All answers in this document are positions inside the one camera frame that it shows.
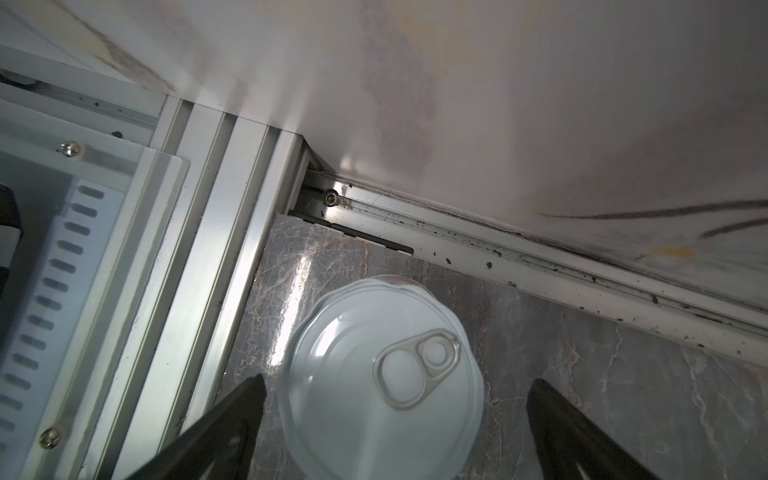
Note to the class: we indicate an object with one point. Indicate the pink orange label flat can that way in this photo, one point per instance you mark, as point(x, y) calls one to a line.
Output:
point(379, 382)

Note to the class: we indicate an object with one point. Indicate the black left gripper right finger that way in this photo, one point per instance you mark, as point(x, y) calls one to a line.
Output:
point(569, 445)

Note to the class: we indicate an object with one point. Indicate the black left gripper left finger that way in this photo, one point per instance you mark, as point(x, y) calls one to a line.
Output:
point(218, 446)

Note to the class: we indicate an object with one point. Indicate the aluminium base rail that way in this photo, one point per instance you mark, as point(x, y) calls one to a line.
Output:
point(132, 224)

